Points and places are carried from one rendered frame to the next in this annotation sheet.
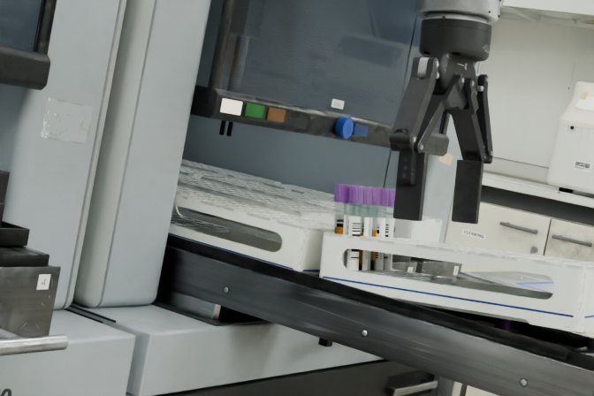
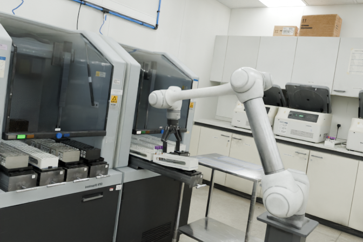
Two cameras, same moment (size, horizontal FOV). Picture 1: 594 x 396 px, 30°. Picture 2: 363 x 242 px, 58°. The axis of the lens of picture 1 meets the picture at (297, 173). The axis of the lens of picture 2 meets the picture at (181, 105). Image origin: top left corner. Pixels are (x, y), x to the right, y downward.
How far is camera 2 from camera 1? 100 cm
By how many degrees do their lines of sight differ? 2
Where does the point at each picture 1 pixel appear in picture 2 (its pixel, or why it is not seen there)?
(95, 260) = (116, 160)
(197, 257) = (134, 158)
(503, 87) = (224, 99)
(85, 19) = (112, 123)
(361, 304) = (158, 166)
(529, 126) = (231, 109)
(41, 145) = (106, 143)
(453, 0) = (170, 116)
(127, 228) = (121, 154)
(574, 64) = not seen: hidden behind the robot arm
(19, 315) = (102, 171)
